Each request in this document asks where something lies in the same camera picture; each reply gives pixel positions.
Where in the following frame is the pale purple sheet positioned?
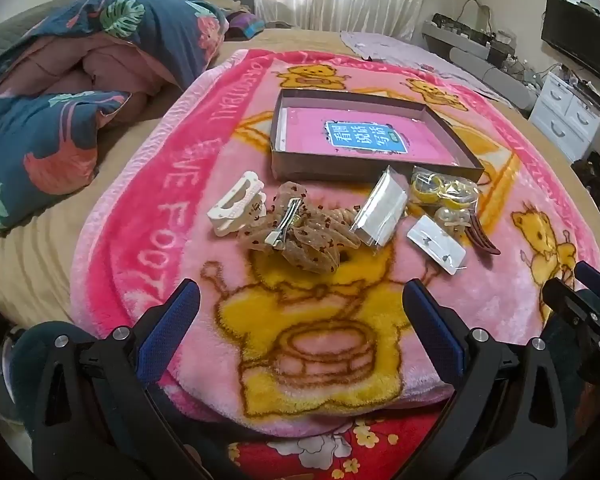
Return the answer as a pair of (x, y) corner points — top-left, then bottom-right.
(340, 30), (501, 101)

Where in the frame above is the silver metal hair clip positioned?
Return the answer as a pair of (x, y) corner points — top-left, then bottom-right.
(264, 198), (302, 251)

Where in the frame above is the sheer dotted hair bow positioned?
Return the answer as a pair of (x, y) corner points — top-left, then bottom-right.
(237, 182), (361, 275)

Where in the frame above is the bag of yellow hair ties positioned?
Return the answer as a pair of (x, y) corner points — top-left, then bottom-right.
(410, 165), (481, 233)

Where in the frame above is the pile of small electronics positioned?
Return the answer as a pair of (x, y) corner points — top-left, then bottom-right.
(432, 10), (518, 53)

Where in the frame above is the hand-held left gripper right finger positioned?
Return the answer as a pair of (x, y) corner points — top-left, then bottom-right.
(390, 279), (571, 480)

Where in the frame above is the red floral blanket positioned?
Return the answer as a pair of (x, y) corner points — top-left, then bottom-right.
(225, 407), (438, 480)

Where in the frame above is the pile of dark clothes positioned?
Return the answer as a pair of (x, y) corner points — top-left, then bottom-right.
(570, 152), (600, 261)

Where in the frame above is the pink booklet with blue label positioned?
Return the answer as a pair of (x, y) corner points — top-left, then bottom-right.
(284, 106), (461, 165)

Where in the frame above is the pink bear printed blanket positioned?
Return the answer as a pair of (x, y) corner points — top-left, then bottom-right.
(70, 49), (600, 436)

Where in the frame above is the white drawer cabinet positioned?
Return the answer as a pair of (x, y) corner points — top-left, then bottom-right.
(529, 71), (600, 162)

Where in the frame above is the beige bed sheet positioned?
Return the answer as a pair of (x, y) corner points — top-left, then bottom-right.
(0, 25), (600, 321)

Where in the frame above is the purple striped cloth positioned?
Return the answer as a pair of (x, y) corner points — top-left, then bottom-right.
(227, 10), (264, 39)

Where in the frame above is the clear packet with white card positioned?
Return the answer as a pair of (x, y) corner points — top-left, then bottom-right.
(352, 166), (411, 247)

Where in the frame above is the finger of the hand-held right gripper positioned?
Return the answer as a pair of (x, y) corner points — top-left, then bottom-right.
(574, 260), (600, 306)
(540, 277), (600, 343)

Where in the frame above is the dark red hair clip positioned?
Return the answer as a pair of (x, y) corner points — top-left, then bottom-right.
(467, 212), (501, 255)

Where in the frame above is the blue floral quilt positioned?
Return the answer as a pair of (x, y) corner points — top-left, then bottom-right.
(0, 0), (229, 238)

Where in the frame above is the white hair claw clip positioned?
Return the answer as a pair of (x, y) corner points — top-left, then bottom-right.
(207, 171), (266, 235)

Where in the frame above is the brown spiral hair tie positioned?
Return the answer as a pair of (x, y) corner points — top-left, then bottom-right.
(327, 208), (362, 248)

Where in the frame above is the white earring card packet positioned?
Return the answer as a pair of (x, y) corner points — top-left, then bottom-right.
(406, 215), (467, 275)

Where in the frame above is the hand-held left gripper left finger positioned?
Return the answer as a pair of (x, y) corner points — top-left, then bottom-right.
(32, 279), (241, 480)

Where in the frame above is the grey quilted blanket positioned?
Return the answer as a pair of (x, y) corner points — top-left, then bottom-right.
(0, 10), (56, 86)

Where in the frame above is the black flat television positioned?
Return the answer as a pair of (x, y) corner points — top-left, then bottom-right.
(541, 0), (600, 83)

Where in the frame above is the shallow cardboard box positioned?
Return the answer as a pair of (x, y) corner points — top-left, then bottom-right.
(270, 89), (485, 185)

